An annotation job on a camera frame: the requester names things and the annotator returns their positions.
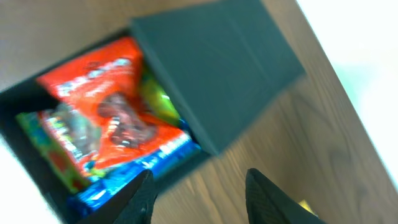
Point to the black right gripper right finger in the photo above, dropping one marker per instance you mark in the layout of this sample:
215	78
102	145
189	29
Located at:
268	204

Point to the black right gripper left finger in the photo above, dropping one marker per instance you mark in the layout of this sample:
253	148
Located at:
133	204

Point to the light blue cookie pack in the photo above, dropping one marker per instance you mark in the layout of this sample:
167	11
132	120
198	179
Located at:
166	158

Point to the red snack bag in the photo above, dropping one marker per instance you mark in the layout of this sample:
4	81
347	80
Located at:
102	86

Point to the gummy worms candy bag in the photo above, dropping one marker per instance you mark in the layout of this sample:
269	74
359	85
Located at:
52	131

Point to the yellow snack bag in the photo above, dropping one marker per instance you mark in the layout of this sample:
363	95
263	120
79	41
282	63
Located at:
307	207

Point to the dark green open box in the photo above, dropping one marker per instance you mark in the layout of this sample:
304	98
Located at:
221	63

